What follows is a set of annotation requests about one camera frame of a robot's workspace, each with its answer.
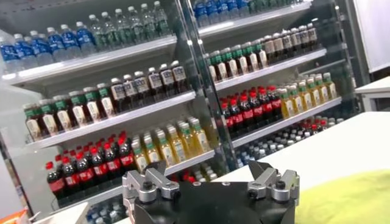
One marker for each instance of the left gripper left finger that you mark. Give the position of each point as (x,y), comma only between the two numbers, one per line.
(146,185)

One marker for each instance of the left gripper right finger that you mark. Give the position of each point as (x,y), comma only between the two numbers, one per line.
(280,187)

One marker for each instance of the light green t-shirt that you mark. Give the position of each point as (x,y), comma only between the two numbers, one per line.
(350,201)

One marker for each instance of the yellow tea bottle green label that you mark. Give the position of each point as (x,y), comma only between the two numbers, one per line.
(166,150)
(152,153)
(306,99)
(314,95)
(189,141)
(140,159)
(331,88)
(297,103)
(176,146)
(288,106)
(323,92)
(201,138)

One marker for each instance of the red cap cola bottle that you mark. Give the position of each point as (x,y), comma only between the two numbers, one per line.
(266,107)
(70,179)
(126,159)
(237,118)
(229,121)
(56,182)
(99,169)
(275,103)
(247,114)
(113,164)
(85,174)
(257,110)

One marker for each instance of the glass drinks display cabinet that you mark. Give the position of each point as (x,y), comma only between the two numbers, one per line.
(122,120)
(268,70)

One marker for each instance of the dark tea bottle green cap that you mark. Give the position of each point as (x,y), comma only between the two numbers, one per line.
(79,114)
(231,66)
(64,118)
(93,109)
(212,73)
(262,57)
(49,123)
(253,60)
(242,63)
(33,128)
(221,70)
(107,105)

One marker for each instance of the dark drink bottle blue label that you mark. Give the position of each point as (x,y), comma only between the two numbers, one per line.
(130,88)
(167,77)
(178,74)
(304,38)
(141,85)
(118,91)
(155,80)
(287,43)

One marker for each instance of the white side table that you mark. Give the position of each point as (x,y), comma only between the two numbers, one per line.
(374,88)

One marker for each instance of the orange white box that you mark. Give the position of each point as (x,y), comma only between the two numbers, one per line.
(12,217)

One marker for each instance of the dark drink bottle beige label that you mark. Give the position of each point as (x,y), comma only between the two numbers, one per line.
(295,40)
(269,48)
(278,45)
(312,35)

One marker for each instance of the large blue water bottle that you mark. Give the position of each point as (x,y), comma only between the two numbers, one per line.
(85,39)
(41,50)
(56,45)
(243,5)
(233,6)
(223,7)
(70,42)
(201,12)
(24,51)
(212,9)
(7,54)

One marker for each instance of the large green tinted water bottle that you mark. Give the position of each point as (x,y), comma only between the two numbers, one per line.
(161,19)
(136,24)
(123,27)
(110,30)
(149,21)
(98,33)

